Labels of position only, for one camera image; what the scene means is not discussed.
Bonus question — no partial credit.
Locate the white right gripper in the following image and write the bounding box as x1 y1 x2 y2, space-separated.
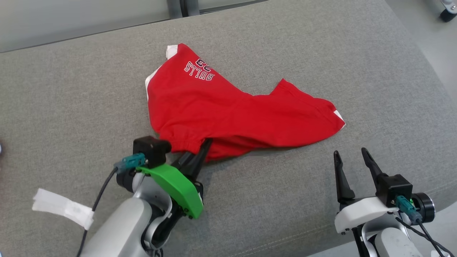
333 147 397 235

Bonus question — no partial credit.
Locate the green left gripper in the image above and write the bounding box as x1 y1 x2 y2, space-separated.
137 138 213 220

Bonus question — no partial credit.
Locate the red shorts white stripe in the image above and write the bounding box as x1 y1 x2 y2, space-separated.
145 44 346 163

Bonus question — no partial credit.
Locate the grey fabric sofa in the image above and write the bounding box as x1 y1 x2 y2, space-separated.
0 0 457 257

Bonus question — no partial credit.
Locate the white tape tag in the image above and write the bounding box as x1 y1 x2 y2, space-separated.
32 188 94 230

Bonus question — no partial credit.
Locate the black caster wheel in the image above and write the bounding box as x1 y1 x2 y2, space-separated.
439 0 457 22

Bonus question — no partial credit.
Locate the grey partition post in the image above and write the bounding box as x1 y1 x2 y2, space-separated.
184 0 200 16
167 0 183 19

